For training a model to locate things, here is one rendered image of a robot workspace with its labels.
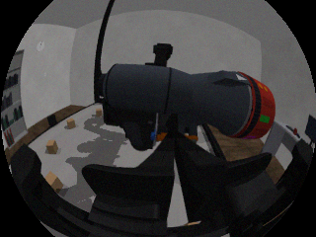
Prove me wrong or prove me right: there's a black hose nozzle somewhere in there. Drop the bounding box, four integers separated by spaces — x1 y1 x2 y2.
98 63 276 151

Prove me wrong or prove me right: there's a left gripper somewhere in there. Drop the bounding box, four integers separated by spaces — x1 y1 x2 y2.
102 98 189 138

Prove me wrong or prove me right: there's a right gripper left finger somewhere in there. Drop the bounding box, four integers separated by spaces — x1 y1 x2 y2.
82 131 176 219

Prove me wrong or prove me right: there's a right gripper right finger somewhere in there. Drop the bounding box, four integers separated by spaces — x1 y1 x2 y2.
174 131 273 223

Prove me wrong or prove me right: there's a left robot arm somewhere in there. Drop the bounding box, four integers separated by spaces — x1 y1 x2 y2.
145 43 173 67

